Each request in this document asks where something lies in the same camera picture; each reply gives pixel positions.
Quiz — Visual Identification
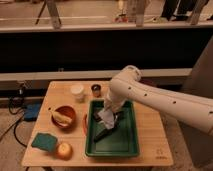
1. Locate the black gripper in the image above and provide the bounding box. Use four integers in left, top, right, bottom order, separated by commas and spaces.
93, 112, 119, 142

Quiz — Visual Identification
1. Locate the white towel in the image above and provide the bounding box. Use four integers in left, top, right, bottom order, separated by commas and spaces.
98, 109, 115, 129

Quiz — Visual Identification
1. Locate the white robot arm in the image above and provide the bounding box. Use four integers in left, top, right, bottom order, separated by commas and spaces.
97, 65, 213, 136

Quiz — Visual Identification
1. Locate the green plastic tray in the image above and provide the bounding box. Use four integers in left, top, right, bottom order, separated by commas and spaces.
85, 100, 140, 157

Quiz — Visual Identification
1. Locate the orange plate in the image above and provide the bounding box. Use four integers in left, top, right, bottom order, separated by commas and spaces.
82, 114, 88, 135

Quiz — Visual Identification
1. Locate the small dark cup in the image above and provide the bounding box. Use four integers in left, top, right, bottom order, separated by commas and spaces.
91, 84, 101, 98

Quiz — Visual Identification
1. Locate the brown wooden bowl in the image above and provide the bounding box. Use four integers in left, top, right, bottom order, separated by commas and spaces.
50, 106, 76, 129

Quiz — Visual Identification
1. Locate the yellow banana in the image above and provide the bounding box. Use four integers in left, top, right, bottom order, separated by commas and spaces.
52, 112, 72, 124

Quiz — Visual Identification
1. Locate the yellow apple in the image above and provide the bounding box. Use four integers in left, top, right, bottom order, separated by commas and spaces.
56, 142, 73, 160

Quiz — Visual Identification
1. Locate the wooden table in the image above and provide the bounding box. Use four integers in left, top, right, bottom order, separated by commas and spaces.
22, 81, 173, 167

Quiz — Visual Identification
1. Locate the white plastic cup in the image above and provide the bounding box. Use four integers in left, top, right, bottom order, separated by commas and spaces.
70, 84, 84, 102

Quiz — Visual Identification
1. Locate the green sponge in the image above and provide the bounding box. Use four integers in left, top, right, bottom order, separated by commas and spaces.
31, 133, 58, 152

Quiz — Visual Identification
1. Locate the blue power box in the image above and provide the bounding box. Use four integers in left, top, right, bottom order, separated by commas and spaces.
24, 103, 41, 121

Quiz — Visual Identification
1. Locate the black cable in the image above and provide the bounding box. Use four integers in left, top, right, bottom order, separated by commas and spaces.
0, 83, 28, 148

